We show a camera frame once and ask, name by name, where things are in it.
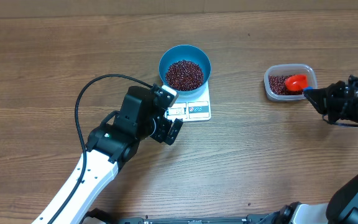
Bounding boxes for red plastic measuring scoop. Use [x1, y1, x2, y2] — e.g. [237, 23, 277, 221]
[285, 74, 311, 92]

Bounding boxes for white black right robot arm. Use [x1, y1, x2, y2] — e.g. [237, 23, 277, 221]
[273, 75, 358, 224]

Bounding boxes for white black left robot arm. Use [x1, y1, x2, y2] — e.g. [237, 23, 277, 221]
[34, 85, 183, 223]

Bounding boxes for white digital kitchen scale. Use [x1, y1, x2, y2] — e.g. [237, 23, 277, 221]
[165, 82, 211, 122]

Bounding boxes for red beans in bowl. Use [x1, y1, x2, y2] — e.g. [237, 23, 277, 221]
[165, 60, 204, 91]

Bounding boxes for blue plastic bowl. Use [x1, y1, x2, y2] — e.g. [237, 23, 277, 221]
[158, 45, 212, 95]

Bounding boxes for clear plastic bean container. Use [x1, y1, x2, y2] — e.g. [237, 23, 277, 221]
[264, 63, 318, 101]

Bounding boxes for red beans in container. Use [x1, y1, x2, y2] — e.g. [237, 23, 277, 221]
[268, 75, 303, 95]

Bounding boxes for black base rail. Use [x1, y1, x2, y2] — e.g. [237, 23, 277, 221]
[81, 205, 294, 224]

